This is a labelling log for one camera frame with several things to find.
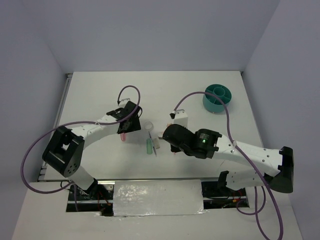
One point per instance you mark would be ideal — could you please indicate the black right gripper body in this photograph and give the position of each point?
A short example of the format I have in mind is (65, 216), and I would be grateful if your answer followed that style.
(178, 148)

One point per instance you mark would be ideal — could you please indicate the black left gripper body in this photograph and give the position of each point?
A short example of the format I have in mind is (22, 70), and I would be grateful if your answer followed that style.
(135, 125)

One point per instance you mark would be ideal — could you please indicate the thin purple pen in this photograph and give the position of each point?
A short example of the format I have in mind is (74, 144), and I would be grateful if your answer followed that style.
(152, 143)

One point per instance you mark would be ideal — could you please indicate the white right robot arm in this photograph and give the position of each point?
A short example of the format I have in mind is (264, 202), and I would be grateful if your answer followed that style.
(274, 167)

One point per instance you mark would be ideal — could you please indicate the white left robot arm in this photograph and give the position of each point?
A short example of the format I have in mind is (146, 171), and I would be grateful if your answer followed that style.
(65, 149)

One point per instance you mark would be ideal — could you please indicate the pink translucent pen cap tube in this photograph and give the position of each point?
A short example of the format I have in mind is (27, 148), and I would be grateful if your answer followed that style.
(123, 137)

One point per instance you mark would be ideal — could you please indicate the clear tape roll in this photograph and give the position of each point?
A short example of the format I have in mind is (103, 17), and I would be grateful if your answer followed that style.
(148, 126)

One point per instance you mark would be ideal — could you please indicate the green glue stick tube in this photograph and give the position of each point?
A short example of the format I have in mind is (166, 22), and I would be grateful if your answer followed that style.
(149, 146)

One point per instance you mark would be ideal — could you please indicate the grey eraser block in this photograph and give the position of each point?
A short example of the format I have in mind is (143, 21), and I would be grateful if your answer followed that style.
(156, 143)

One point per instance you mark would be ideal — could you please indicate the silver foil cover plate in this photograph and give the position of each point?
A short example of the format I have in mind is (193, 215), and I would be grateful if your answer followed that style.
(157, 198)

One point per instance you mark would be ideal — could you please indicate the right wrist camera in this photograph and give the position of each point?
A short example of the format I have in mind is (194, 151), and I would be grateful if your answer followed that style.
(179, 117)

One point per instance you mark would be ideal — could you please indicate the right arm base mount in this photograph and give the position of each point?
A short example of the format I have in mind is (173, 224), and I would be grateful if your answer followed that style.
(216, 194)

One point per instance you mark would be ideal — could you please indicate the aluminium table edge rail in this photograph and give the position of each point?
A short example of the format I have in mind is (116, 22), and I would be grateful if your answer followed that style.
(43, 169)

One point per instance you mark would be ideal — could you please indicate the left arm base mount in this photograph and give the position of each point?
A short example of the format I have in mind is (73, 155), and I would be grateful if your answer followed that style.
(102, 202)

